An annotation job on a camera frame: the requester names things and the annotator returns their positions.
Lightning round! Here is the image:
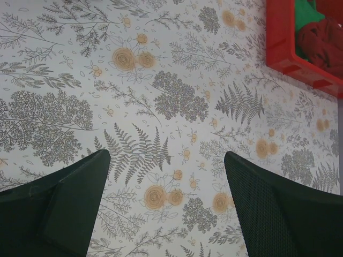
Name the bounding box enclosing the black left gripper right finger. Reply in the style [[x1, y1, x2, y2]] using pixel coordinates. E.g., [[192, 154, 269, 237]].
[[224, 152, 342, 256]]

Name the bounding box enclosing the red plastic bin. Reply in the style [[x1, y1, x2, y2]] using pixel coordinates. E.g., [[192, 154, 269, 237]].
[[266, 1, 342, 99]]

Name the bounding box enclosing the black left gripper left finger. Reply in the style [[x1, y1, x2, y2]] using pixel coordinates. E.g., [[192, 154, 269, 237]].
[[1, 149, 110, 256]]

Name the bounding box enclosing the green t-shirt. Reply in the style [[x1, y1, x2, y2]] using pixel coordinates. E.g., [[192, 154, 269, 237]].
[[294, 0, 325, 32]]

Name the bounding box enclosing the dark red t-shirt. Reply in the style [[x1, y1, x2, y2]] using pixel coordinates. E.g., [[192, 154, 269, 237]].
[[296, 18, 342, 79]]

